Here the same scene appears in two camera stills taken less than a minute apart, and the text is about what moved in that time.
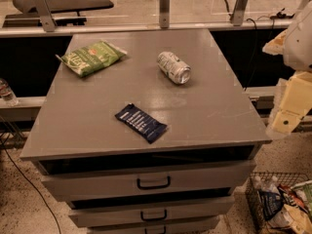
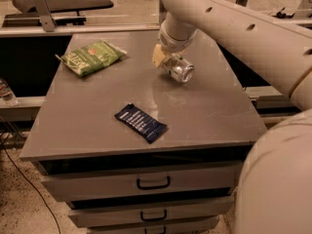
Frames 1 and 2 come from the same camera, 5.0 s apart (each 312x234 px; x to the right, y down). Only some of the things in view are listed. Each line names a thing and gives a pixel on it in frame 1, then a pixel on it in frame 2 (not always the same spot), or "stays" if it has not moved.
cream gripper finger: x=296 y=102 → x=175 y=35
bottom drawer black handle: x=145 y=231 stays
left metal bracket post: x=43 y=10 stays
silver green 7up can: x=174 y=67 stays
